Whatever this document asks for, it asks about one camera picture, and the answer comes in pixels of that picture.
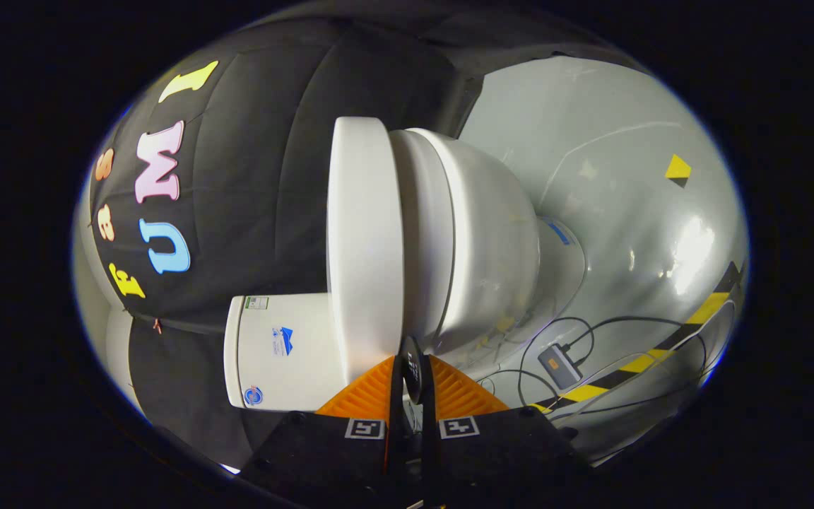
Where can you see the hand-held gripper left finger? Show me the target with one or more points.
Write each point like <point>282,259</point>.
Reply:
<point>322,452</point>

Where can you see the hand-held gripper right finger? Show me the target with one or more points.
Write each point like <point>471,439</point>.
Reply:
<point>499,452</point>

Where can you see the small grey adapter box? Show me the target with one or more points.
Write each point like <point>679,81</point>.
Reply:
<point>559,365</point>

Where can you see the yellow black hazard tape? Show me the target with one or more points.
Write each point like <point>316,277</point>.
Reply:
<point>707,307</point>

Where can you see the black backdrop cloth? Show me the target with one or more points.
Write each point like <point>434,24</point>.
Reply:
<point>258,177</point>

